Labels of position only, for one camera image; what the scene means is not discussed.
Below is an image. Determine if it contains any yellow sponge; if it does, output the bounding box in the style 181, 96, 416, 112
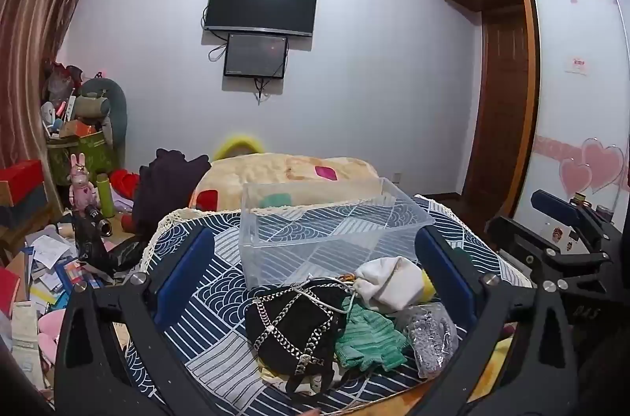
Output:
419, 271, 438, 300

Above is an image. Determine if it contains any green bottle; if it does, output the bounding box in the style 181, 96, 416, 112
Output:
96, 172, 117, 219

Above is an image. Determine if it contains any clutter of items in bin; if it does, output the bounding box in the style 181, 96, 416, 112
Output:
42, 62, 85, 140

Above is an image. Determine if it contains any black plastic bag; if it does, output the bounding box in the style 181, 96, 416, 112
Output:
73, 209, 149, 280

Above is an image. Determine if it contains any black flashlight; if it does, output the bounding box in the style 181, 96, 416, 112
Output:
83, 202, 115, 240

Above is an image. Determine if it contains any white sock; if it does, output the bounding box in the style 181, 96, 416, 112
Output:
353, 257, 424, 313

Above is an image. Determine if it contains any black bag with metal chains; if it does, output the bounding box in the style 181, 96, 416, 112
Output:
245, 275, 355, 397

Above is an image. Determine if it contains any black monitor cable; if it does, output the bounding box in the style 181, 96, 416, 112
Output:
253, 76, 272, 106

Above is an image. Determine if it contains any blue white patterned bed cover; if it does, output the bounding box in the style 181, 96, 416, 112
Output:
123, 194, 535, 414

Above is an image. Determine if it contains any pink plush toy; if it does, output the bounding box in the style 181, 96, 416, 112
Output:
35, 310, 68, 366

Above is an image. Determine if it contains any green knit glove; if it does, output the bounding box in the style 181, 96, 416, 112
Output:
335, 297, 409, 372

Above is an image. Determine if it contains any pile of papers and books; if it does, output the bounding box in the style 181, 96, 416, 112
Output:
0, 223, 111, 316

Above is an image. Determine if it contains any pink rabbit figure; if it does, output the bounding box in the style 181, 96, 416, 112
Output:
69, 153, 100, 213

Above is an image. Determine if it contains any black wall television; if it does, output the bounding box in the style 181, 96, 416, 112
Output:
204, 0, 319, 38

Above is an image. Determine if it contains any red plush cloth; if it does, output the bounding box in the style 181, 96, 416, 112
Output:
109, 168, 142, 201

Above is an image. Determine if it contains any grey green plush toy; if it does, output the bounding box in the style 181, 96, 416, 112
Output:
76, 76, 128, 152

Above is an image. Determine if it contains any brown striped curtain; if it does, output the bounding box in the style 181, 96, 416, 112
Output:
0, 0, 112, 183

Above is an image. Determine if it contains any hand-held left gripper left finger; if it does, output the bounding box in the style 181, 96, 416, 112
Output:
53, 226, 217, 416

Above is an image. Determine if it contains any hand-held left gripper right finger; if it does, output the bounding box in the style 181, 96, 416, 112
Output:
415, 224, 576, 416

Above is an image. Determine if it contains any red box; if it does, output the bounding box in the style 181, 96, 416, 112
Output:
0, 159, 46, 206

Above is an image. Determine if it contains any yellow plush ring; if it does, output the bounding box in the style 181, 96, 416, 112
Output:
213, 135, 267, 162

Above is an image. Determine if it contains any green storage bin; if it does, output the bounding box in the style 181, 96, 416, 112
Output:
46, 128, 120, 187

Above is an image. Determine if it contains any clear plastic storage box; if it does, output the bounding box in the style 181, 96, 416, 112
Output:
239, 177, 436, 291

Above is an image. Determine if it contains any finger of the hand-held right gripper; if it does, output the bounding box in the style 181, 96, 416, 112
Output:
530, 190, 616, 250
485, 215, 613, 296

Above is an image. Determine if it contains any brown wooden door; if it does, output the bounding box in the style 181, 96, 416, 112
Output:
461, 10, 531, 220

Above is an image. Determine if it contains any small black wall monitor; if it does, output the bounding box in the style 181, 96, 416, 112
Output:
223, 33, 289, 79

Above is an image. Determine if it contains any dark purple clothing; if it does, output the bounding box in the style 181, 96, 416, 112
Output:
132, 148, 211, 240

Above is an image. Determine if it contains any yellow printed bedsheet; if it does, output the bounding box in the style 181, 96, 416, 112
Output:
465, 322, 519, 403

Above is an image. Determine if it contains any white sliding wardrobe door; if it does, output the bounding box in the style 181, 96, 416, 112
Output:
512, 0, 630, 225

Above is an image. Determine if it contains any beige plush pillow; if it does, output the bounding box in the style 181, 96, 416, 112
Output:
189, 153, 382, 213

